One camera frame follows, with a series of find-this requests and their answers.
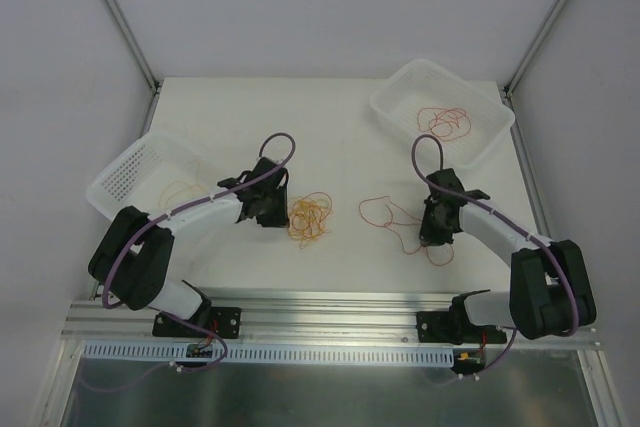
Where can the right white plastic basket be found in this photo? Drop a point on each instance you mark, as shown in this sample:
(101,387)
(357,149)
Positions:
(425,98)

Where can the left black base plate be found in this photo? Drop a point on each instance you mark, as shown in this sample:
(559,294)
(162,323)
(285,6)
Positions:
(225,322)

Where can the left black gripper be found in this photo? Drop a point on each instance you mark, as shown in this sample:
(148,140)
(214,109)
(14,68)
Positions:
(273,206)

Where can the aluminium frame post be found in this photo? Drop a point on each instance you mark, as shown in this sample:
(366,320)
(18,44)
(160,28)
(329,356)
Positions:
(122,25)
(535,46)

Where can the white plastic basket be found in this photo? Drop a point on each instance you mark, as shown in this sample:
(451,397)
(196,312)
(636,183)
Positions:
(425,98)
(158,172)

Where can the white slotted cable duct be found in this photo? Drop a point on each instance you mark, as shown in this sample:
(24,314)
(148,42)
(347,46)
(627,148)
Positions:
(270,354)

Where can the left aluminium frame post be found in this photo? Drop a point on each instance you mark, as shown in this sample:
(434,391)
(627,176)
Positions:
(122,25)

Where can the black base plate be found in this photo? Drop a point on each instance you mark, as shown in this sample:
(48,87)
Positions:
(442,327)
(225,322)

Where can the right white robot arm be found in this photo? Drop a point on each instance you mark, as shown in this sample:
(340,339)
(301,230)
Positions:
(549,290)

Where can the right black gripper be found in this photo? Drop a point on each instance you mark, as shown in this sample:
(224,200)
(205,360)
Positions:
(437,225)

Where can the left white plastic basket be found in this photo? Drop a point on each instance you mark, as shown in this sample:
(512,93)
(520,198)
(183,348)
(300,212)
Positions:
(158,172)

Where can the right aluminium frame post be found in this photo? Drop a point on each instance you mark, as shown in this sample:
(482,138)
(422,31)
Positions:
(535,46)

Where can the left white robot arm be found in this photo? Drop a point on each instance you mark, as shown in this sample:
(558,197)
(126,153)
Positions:
(138,260)

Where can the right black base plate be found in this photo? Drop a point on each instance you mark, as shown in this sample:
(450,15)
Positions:
(442,327)

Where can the aluminium mounting rail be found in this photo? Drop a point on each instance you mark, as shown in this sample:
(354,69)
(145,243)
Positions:
(279,317)

